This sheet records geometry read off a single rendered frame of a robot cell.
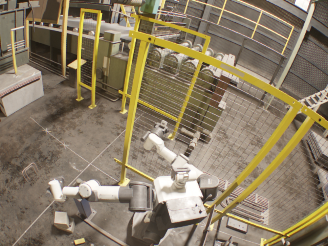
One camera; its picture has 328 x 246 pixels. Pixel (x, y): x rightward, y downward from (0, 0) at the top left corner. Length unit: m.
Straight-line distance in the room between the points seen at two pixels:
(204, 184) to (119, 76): 3.08
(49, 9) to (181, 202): 4.82
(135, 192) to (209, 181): 0.43
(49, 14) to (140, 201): 4.66
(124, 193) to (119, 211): 1.34
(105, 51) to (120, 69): 0.52
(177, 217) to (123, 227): 1.35
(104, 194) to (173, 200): 0.35
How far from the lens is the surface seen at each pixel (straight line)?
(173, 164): 1.17
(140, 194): 0.87
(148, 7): 3.02
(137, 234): 1.95
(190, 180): 0.89
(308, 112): 1.28
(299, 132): 1.36
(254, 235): 2.81
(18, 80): 3.72
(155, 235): 1.20
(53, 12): 4.78
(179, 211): 0.88
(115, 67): 3.72
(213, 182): 1.03
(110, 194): 0.91
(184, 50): 1.14
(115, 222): 2.17
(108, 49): 3.75
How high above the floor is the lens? 2.07
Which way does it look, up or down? 37 degrees down
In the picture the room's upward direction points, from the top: 17 degrees clockwise
